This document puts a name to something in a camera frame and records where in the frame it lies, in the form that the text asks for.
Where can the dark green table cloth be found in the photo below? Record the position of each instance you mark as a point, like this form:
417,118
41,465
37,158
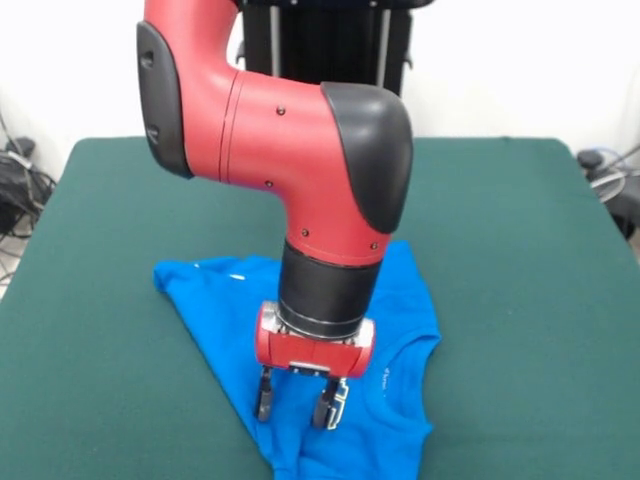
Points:
500,350

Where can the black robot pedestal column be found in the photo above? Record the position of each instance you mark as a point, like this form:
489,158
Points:
325,40

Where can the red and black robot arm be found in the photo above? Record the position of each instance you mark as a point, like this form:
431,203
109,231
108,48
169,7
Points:
300,175

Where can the blue laundry item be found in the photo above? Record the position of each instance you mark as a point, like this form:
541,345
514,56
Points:
400,325

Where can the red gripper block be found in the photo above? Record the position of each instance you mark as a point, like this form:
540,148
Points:
320,352

